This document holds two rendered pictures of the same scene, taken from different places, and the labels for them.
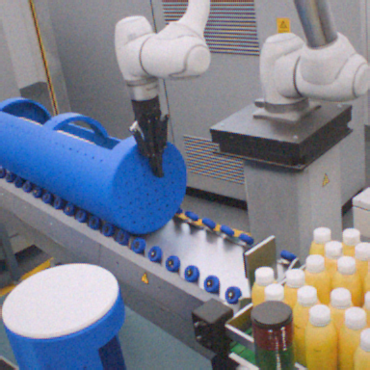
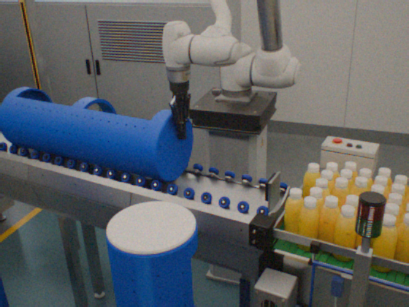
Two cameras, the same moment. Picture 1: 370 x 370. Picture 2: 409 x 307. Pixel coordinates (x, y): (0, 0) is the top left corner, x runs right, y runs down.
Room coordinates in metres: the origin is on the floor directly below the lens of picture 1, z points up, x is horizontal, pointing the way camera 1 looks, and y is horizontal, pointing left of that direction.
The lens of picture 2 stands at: (0.03, 0.63, 1.83)
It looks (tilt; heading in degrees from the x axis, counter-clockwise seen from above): 25 degrees down; 336
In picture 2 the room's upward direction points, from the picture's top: 2 degrees counter-clockwise
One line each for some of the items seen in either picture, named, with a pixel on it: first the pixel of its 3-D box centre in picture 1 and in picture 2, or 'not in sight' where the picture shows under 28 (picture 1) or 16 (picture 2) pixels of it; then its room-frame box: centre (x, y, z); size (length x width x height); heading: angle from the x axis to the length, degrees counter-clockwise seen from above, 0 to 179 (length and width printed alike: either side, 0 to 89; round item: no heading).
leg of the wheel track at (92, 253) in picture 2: not in sight; (92, 251); (2.12, 0.42, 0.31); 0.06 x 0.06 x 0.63; 37
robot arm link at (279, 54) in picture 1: (285, 66); (238, 65); (1.98, -0.41, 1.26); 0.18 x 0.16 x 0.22; 39
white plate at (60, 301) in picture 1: (60, 298); (151, 225); (1.18, 0.32, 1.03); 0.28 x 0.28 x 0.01
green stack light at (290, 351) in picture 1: (275, 349); (369, 223); (0.72, -0.10, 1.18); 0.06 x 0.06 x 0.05
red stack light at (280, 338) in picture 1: (273, 327); (371, 207); (0.72, -0.10, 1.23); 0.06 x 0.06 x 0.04
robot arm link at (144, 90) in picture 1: (143, 86); (178, 72); (1.57, 0.06, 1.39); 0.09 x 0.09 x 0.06
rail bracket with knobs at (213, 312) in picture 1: (216, 327); (263, 232); (1.09, -0.03, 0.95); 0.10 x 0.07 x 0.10; 127
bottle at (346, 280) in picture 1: (347, 297); (339, 204); (1.07, -0.33, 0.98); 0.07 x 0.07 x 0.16
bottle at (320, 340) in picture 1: (321, 349); (345, 234); (0.92, -0.23, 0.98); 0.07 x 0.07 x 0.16
